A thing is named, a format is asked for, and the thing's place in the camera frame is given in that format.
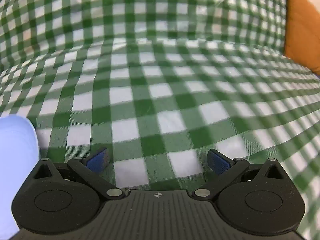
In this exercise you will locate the light blue plate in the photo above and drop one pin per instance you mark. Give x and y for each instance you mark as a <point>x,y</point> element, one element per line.
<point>15,160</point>

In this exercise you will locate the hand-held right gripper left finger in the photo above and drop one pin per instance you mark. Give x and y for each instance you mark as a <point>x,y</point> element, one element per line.
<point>98,160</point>

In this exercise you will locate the green checkered tablecloth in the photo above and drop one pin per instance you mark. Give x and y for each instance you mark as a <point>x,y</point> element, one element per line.
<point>160,85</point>

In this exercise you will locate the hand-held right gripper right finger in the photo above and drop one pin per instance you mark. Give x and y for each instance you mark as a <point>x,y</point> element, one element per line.
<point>219,163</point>

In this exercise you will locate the orange cushion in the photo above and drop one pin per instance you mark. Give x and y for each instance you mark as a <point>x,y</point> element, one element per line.
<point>302,30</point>

